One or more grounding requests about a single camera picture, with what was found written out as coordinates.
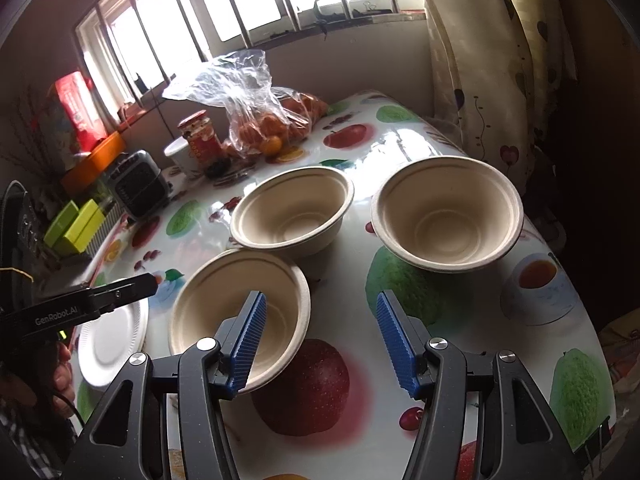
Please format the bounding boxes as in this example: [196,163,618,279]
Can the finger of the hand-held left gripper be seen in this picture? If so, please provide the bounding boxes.
[92,290,151,319]
[75,273,159,306]

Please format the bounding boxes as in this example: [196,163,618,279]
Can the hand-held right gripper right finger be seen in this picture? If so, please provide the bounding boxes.
[376,290,583,480]

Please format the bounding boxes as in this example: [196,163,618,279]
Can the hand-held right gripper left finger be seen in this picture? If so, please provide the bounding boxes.
[62,290,267,480]

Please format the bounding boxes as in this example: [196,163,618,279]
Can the white paper plate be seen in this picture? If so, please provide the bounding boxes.
[78,304,151,392]

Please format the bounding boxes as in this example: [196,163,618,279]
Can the beige paper bowl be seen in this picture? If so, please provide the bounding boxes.
[169,249,312,394]
[371,156,525,274]
[230,166,356,252]

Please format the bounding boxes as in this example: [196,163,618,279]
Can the person's left forearm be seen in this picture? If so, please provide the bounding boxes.
[0,405,66,477]

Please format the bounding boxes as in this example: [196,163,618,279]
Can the person's left hand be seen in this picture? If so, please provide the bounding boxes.
[49,342,76,406]

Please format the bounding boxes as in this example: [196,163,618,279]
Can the grey zigzag patterned box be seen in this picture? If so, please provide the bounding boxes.
[90,207,123,261]

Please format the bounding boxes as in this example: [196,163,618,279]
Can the lime green box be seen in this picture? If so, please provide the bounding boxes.
[54,199,104,256]

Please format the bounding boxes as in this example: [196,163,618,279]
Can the fruit printed tablecloth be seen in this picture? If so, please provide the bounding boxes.
[70,91,618,480]

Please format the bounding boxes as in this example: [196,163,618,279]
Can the flat green box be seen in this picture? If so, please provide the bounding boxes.
[44,200,81,248]

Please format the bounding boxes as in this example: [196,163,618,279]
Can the grey portable fan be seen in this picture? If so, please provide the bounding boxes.
[109,150,171,221]

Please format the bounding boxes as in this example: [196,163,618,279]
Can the orange box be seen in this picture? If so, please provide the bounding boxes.
[61,131,126,196]

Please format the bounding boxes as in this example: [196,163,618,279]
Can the white round tub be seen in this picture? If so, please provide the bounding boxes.
[164,137,201,173]

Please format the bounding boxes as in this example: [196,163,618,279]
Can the glass jar with red label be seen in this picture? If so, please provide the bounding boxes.
[178,110,224,171]

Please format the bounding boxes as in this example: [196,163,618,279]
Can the bare twig branches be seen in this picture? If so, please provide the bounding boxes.
[0,100,56,181]

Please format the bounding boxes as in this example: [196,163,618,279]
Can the red box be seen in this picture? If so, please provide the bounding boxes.
[47,71,108,156]

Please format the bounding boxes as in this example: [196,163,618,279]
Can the pile of small oranges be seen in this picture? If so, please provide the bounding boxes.
[222,92,328,158]

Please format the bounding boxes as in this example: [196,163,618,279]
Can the black binder clip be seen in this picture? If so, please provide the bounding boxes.
[575,420,617,467]

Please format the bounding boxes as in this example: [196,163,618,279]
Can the clear plastic bag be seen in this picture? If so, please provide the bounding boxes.
[162,50,330,160]

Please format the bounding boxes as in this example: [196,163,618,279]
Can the heart printed curtain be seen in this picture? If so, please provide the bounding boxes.
[415,0,581,196]

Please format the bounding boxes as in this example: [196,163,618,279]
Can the window with metal bars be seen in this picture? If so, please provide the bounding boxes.
[75,0,426,121]

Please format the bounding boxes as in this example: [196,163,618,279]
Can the black window latch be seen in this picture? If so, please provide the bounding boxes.
[310,0,333,33]

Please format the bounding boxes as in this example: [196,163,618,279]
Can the black cable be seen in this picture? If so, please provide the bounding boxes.
[50,390,87,432]

